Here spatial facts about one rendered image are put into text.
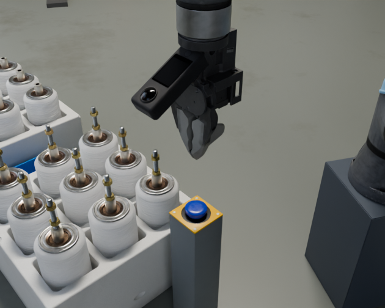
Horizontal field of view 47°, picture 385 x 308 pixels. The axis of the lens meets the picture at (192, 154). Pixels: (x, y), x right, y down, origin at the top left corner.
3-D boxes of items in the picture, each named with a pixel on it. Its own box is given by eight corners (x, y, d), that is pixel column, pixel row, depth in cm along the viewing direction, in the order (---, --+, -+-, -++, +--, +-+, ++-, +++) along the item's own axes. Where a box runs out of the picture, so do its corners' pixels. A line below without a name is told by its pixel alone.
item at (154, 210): (166, 221, 113) (163, 164, 103) (188, 244, 107) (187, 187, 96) (133, 238, 109) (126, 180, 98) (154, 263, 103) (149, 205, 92)
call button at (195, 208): (196, 204, 83) (196, 195, 82) (211, 215, 81) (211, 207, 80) (180, 214, 81) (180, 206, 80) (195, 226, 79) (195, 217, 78)
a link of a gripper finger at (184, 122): (215, 146, 77) (217, 99, 71) (190, 161, 74) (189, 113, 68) (203, 139, 79) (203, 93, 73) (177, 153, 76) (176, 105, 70)
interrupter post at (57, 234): (54, 245, 83) (51, 233, 81) (51, 237, 85) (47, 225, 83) (67, 241, 84) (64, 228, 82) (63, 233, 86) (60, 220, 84)
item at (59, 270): (57, 324, 90) (39, 265, 79) (45, 289, 97) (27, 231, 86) (103, 304, 94) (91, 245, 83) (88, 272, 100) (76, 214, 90)
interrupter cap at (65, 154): (37, 170, 101) (36, 167, 101) (38, 151, 107) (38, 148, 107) (71, 165, 103) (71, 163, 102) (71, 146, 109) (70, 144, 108)
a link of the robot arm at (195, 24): (203, 15, 56) (161, 0, 61) (202, 50, 58) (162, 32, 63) (243, 2, 60) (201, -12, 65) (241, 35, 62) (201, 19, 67)
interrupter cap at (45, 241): (44, 260, 81) (43, 258, 80) (33, 233, 86) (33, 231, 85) (84, 245, 83) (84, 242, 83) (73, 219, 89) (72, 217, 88)
